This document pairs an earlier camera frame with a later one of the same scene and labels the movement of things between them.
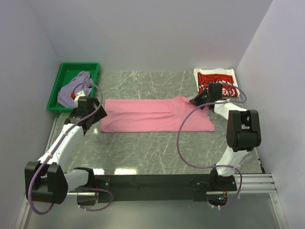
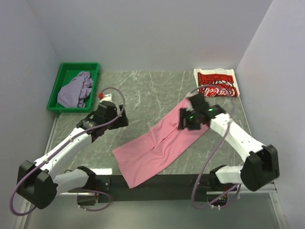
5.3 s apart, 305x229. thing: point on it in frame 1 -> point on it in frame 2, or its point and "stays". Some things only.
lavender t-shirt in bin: (83, 82) stays
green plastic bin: (68, 70) stays
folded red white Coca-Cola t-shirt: (225, 77) stays
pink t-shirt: (154, 115) -> (151, 149)
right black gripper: (197, 100) -> (183, 115)
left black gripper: (99, 115) -> (121, 121)
